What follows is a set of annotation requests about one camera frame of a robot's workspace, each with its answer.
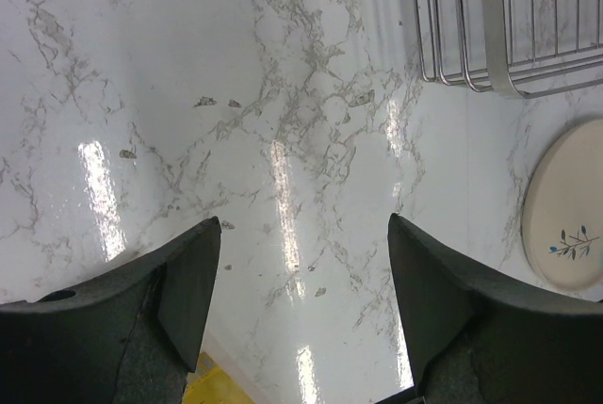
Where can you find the cream and blue leaf plate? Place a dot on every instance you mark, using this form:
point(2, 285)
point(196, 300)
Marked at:
point(561, 222)

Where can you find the illustrated yellow paperback book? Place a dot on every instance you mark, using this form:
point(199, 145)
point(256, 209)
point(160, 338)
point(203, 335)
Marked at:
point(220, 381)

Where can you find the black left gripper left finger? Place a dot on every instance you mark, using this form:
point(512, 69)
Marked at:
point(130, 335)

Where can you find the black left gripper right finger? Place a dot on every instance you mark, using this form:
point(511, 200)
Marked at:
point(476, 335)

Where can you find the metal wire dish rack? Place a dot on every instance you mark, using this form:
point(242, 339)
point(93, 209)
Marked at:
point(524, 49)

